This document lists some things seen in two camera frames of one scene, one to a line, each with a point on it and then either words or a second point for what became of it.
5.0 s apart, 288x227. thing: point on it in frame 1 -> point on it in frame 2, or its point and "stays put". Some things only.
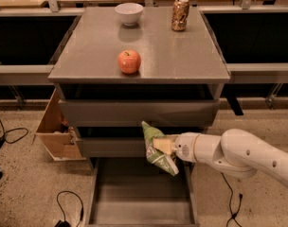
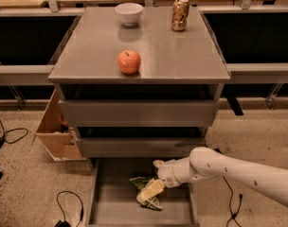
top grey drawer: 140,113 stays put
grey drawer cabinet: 119,67 stays put
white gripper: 186,146 -> 166,173
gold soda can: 180,14 stays put
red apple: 129,61 stays put
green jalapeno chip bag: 156,157 -> 140,183
